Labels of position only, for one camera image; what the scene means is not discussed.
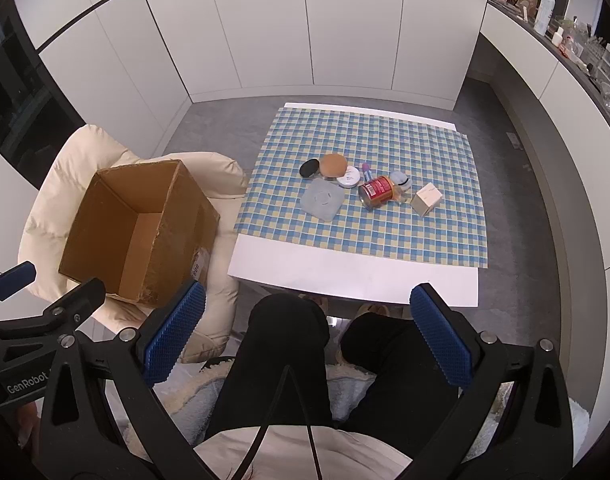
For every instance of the light blue fleece robe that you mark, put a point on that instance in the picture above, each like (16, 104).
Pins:
(342, 390)

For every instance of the floor outlet cover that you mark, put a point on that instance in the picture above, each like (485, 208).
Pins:
(515, 140)

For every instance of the pink clear bottle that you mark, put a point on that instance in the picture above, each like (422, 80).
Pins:
(400, 196)

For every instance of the beige fluffy slipper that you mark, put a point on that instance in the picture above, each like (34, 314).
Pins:
(316, 301)
(374, 310)

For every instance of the purple blue lip balm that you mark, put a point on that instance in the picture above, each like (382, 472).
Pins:
(367, 172)

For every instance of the brown round powder puff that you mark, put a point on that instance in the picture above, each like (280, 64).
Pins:
(332, 164)

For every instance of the clear jar with blue lid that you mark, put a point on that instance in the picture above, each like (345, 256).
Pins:
(400, 180)

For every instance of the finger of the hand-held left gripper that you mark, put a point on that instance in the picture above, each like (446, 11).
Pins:
(15, 277)
(82, 300)

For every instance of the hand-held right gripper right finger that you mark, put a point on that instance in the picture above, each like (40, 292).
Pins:
(440, 340)

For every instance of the cream top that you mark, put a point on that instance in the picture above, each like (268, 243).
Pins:
(295, 452)

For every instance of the red cosmetic tube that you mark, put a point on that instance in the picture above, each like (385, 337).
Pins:
(377, 192)

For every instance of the beige square carton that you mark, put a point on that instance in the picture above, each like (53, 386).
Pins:
(426, 200)

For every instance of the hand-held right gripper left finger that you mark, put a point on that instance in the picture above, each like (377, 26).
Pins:
(177, 330)

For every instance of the black built-in oven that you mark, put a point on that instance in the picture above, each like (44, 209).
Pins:
(20, 95)

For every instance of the white spray bottle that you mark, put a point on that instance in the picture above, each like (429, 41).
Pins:
(544, 12)

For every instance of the brown cardboard box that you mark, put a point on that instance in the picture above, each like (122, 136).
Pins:
(135, 230)

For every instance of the dark wall counter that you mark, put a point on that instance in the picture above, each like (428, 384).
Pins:
(575, 60)

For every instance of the black round compact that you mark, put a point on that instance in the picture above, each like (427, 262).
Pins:
(310, 168)

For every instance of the white low table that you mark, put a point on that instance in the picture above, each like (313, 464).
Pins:
(355, 277)

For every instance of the person's left hand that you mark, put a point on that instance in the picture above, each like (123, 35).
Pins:
(28, 425)

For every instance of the cream padded armchair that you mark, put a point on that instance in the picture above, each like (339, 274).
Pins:
(50, 210)

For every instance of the blue yellow checkered tablecloth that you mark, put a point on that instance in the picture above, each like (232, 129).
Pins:
(375, 130)

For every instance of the white round compact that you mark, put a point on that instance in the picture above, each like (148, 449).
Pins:
(349, 177)

